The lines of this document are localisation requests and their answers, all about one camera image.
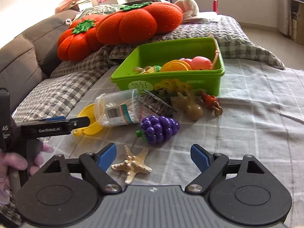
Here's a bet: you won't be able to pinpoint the beige starfish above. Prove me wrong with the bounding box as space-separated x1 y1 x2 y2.
111 145 152 185

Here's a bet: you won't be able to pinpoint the yellow toy cup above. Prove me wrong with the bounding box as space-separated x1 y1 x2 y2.
73 103 105 137

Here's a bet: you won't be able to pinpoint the cotton swab plastic jar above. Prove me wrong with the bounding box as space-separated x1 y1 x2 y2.
94 89 141 127

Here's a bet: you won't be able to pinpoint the purple toy grapes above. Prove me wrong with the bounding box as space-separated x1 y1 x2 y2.
136 115 180 145

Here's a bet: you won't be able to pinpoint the small red brown figurine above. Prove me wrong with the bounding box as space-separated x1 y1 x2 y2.
199 91 223 117

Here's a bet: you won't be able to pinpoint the pink toy pig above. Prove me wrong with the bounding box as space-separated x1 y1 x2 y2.
180 56 212 70

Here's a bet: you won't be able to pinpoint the orange yellow toy plate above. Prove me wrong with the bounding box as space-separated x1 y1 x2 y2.
160 60 192 72

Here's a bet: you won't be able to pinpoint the left hand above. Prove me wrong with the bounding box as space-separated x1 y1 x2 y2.
1 143 54 205

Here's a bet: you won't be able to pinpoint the grey checkered quilt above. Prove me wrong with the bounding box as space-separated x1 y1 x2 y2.
12 16 285 123

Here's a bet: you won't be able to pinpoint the tan rubber hand toy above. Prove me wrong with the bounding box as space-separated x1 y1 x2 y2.
173 89 203 121

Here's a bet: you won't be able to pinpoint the grey sofa backrest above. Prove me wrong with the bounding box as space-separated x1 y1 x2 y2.
1 10 77 112

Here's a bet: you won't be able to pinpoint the small orange pumpkin cushion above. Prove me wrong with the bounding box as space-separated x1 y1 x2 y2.
57 14 106 62

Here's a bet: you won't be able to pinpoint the green plastic storage bin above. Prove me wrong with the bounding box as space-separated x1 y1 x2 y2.
111 37 225 96

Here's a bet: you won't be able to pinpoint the large orange pumpkin cushion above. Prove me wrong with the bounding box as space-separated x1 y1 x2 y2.
96 2 183 45

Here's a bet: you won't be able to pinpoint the white plush toy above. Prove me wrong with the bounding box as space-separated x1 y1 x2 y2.
174 0 200 19

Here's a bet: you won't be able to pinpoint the wooden shelf desk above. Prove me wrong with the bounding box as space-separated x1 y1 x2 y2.
291 0 303 45

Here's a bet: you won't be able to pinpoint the pink braided cord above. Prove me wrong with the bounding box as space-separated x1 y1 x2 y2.
210 37 221 70

